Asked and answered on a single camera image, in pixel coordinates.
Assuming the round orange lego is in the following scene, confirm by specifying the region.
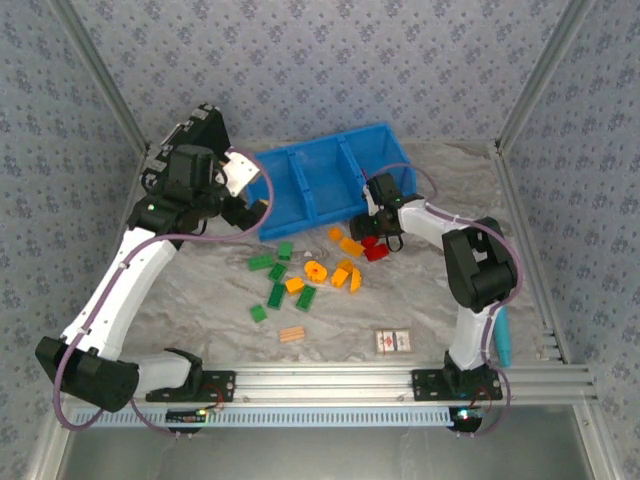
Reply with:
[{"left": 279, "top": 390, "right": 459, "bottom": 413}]
[{"left": 303, "top": 260, "right": 329, "bottom": 284}]

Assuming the black ribbed briefcase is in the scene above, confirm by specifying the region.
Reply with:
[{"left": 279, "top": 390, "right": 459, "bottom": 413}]
[{"left": 141, "top": 103, "right": 234, "bottom": 194}]

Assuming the blue three-compartment bin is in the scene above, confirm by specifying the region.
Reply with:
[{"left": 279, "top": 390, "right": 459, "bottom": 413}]
[{"left": 247, "top": 121, "right": 419, "bottom": 243}]

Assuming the playing card box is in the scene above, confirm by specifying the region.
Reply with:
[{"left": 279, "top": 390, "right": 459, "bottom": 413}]
[{"left": 374, "top": 328, "right": 414, "bottom": 356}]

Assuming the teal plastic tool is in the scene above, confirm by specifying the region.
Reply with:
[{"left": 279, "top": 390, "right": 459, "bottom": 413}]
[{"left": 492, "top": 305, "right": 515, "bottom": 369}]

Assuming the right circuit board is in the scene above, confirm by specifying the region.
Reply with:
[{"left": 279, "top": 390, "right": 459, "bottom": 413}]
[{"left": 447, "top": 405, "right": 489, "bottom": 434}]

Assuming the circuit board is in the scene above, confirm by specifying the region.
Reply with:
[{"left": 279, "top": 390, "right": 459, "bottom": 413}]
[
  {"left": 165, "top": 408, "right": 209, "bottom": 426},
  {"left": 447, "top": 405, "right": 489, "bottom": 434}
]

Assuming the left circuit board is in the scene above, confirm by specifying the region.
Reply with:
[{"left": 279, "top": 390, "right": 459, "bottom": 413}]
[{"left": 165, "top": 408, "right": 209, "bottom": 426}]

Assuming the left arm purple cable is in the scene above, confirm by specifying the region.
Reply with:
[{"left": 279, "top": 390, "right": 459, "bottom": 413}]
[{"left": 52, "top": 147, "right": 276, "bottom": 436}]

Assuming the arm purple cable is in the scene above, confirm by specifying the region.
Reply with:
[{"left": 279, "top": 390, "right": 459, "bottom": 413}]
[
  {"left": 52, "top": 147, "right": 276, "bottom": 436},
  {"left": 359, "top": 163, "right": 525, "bottom": 439}
]

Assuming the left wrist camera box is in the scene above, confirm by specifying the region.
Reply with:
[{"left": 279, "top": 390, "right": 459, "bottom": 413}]
[{"left": 221, "top": 148, "right": 262, "bottom": 197}]

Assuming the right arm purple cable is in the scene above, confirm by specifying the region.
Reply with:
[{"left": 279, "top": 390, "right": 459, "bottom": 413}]
[{"left": 359, "top": 163, "right": 525, "bottom": 439}]

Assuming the aluminium frame post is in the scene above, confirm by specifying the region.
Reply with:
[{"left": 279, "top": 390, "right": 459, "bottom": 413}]
[
  {"left": 47, "top": 0, "right": 151, "bottom": 154},
  {"left": 493, "top": 0, "right": 599, "bottom": 154}
]

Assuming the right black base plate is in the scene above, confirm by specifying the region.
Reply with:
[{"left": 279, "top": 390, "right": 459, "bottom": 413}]
[{"left": 410, "top": 367, "right": 504, "bottom": 402}]

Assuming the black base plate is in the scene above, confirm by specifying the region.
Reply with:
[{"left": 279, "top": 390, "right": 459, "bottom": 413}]
[
  {"left": 410, "top": 367, "right": 504, "bottom": 402},
  {"left": 144, "top": 369, "right": 237, "bottom": 404}
]

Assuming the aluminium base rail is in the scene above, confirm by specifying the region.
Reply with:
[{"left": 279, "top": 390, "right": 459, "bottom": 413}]
[{"left": 53, "top": 363, "right": 599, "bottom": 407}]

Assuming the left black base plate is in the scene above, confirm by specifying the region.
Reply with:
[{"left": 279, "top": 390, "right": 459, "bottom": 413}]
[{"left": 144, "top": 369, "right": 237, "bottom": 404}]

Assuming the slotted cable duct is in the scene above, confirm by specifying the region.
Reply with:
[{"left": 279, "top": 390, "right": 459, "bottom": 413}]
[{"left": 72, "top": 405, "right": 454, "bottom": 429}]

